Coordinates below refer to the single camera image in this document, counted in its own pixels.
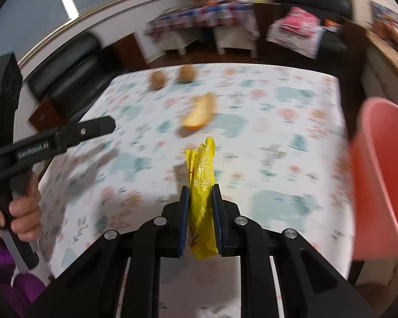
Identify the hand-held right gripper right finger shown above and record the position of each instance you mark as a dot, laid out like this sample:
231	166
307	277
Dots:
216	220

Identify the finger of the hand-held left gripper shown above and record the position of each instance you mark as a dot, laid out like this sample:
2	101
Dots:
86	129

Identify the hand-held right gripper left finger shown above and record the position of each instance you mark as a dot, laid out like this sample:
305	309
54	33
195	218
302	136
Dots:
184	220

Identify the yellow plastic wrapper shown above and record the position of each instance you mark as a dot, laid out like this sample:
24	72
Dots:
202	185

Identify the pink plastic bucket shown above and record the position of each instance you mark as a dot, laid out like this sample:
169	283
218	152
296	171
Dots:
381	172

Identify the person's left forearm purple sleeve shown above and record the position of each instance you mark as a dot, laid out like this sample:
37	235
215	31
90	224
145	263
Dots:
3	271

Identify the person's left hand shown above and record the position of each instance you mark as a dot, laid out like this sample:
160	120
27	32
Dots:
26	205

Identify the black leather chair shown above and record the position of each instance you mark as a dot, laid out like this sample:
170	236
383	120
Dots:
69	59

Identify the brown walnut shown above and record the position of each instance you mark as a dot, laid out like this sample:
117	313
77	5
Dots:
159	80
187	74

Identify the large window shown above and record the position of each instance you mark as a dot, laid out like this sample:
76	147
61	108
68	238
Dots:
30	6

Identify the white small table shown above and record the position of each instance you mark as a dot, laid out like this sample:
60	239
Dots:
177	41
233	41

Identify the plaid cloth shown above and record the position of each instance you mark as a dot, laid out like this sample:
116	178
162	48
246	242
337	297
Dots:
199	16

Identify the pink clothing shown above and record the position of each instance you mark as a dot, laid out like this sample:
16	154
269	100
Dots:
300	21

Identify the orange box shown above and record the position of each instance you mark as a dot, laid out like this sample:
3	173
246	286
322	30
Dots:
332	23

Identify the brown leaf pattern blanket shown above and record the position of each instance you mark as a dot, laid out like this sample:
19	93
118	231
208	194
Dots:
391	44

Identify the colourful cartoon pillow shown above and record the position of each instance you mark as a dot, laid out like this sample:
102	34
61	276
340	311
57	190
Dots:
386	16

